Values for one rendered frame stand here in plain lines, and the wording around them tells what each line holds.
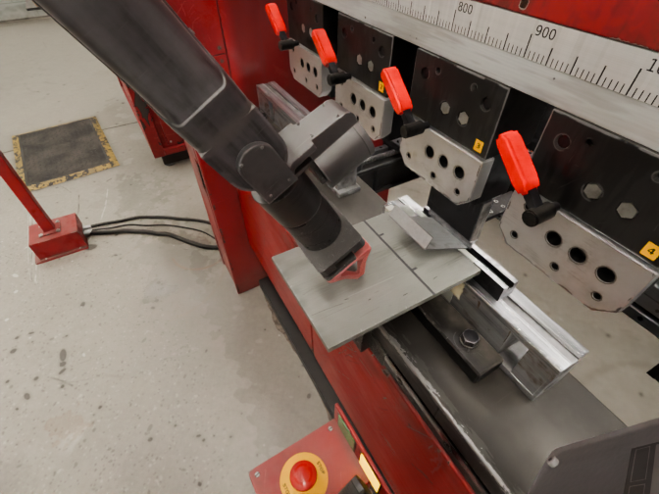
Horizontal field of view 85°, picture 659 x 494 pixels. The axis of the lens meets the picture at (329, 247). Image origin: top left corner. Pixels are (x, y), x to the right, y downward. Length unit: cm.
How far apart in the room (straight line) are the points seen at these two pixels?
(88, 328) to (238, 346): 69
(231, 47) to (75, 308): 141
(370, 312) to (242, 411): 110
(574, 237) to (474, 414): 29
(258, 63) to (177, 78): 99
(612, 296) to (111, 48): 46
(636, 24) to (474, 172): 20
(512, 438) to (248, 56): 113
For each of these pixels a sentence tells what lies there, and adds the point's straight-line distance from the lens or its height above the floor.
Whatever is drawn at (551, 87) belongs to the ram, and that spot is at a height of 127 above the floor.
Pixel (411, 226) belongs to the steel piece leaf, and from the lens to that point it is 54.
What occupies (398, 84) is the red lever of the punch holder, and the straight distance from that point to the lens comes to 53.
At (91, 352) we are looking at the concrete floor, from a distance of 189.
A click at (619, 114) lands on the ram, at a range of 40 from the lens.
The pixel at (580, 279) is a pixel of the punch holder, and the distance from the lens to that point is 46.
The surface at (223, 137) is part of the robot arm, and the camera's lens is 30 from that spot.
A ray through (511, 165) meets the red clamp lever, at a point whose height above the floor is 121.
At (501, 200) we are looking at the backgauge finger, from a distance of 72.
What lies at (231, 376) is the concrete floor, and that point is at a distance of 160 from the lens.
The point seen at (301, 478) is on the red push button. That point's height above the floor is 81.
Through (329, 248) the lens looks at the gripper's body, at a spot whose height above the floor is 111.
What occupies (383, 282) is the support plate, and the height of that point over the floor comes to 100.
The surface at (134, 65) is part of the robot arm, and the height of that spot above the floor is 133.
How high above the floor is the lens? 141
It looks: 46 degrees down
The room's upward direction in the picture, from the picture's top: straight up
